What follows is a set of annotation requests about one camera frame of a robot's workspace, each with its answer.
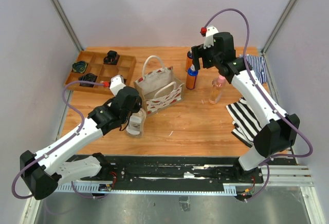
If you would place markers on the orange spray bottle front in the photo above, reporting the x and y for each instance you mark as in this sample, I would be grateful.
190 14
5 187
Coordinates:
189 60

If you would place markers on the clear bottle pink cap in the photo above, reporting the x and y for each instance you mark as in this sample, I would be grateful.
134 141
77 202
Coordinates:
218 85

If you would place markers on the orange spray bottle back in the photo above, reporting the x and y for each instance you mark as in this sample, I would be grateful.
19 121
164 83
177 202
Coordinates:
192 74

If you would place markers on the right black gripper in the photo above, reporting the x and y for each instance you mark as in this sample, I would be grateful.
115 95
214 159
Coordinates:
199 52

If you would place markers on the orange spray bottle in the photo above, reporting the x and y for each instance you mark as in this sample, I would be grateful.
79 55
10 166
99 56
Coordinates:
189 60
192 74

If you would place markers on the blue white striped cloth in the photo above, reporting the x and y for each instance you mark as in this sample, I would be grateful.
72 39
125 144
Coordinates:
258 67

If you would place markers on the canvas tote bag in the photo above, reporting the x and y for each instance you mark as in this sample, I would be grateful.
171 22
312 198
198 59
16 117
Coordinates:
160 88

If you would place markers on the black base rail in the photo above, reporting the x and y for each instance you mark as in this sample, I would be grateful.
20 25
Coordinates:
176 173

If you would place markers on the black white striped cloth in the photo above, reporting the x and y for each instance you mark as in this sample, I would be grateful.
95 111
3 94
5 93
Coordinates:
246 125

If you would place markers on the small black rolled belt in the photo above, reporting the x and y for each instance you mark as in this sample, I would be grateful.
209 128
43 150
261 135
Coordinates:
111 58

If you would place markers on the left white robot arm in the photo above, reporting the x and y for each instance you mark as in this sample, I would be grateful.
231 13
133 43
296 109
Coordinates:
45 170

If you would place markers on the wooden compartment tray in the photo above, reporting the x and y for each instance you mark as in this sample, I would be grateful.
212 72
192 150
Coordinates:
104 72

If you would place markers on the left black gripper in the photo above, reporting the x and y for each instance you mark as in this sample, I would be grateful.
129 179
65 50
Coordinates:
136 107

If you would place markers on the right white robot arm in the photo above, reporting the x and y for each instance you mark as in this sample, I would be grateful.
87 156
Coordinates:
278 128

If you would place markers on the green patterned rolled belt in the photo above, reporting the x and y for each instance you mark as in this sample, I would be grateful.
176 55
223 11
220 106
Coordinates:
79 67

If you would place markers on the clear bottle white cap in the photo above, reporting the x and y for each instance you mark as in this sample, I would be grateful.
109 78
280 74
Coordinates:
136 124

